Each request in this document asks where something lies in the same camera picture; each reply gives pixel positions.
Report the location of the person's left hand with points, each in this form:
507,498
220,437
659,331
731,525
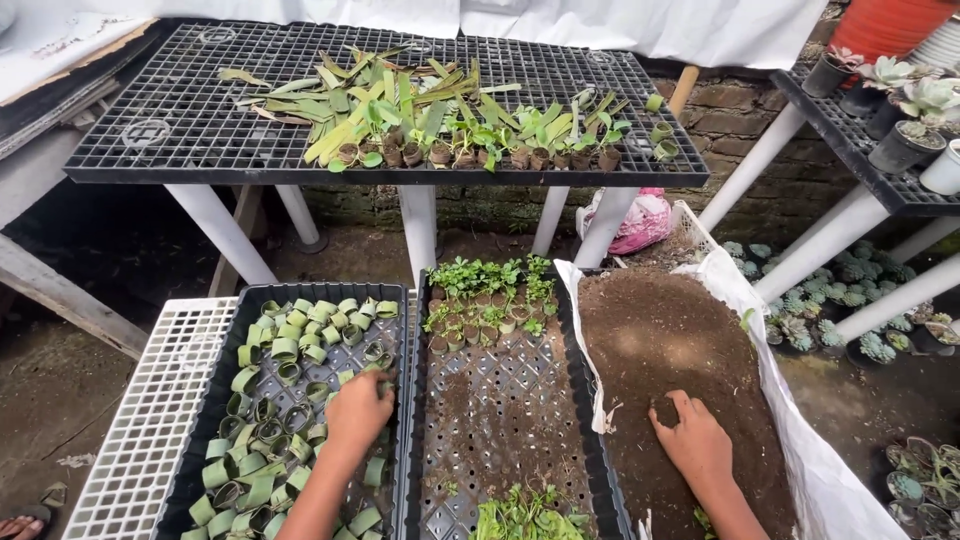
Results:
356,412

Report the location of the person's right hand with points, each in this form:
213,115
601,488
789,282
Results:
697,446

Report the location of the person's left fingers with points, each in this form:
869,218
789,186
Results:
379,378

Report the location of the black seedling tray with soil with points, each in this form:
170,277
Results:
502,420

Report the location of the group of seedlings in leaf pots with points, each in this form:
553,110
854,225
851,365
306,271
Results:
480,289

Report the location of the heap of leaf strip loops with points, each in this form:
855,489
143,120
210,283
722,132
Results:
259,450

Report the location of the white table leg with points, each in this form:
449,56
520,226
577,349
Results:
551,219
221,234
300,216
418,229
606,226

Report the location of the black tray with diamond holes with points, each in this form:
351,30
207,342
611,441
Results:
225,375

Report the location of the brown wooden plank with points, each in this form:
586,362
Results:
234,240

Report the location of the loose bunch of green seedlings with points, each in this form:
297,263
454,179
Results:
525,517

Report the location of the row of potted seedlings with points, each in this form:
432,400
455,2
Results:
439,154

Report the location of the white plastic grid crate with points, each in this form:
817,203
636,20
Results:
150,420

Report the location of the pile of cut long leaves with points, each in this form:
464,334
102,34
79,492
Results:
390,97

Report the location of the brown potting soil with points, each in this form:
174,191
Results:
675,330

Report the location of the pink plastic bag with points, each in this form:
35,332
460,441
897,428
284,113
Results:
637,221

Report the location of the grey wooden beam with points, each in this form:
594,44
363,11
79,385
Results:
67,296

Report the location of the large black mesh table top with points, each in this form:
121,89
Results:
187,112

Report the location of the dried leaf scrap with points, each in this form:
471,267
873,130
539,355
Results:
52,495

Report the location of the white plastic basket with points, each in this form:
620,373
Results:
694,225

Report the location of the empty leaf pot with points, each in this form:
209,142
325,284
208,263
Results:
655,103
665,151
661,132

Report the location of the white sheet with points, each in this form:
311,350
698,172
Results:
600,26

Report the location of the wooden pole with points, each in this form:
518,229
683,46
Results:
683,90

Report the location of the white pipe leg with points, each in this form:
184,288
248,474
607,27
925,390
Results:
821,241
750,163
896,300
926,237

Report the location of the stack of flat boards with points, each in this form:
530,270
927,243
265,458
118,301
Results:
52,82

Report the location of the white woven sack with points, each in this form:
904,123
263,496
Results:
817,465

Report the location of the group of blue-green succulent pots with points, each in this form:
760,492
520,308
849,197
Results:
825,300

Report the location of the reddish succulent in black pot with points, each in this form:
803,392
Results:
829,71

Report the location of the cluster of round potted plants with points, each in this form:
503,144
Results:
926,484

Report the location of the small succulent in black pot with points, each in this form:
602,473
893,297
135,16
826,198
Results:
904,146

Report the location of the pale green succulent black pot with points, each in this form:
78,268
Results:
874,86

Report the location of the white plastic pot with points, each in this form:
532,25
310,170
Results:
943,171

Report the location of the large pale succulent black pot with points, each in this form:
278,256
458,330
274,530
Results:
919,105

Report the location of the orange plastic pot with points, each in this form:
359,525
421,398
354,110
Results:
885,26

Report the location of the stack of white dishes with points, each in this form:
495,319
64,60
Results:
941,49

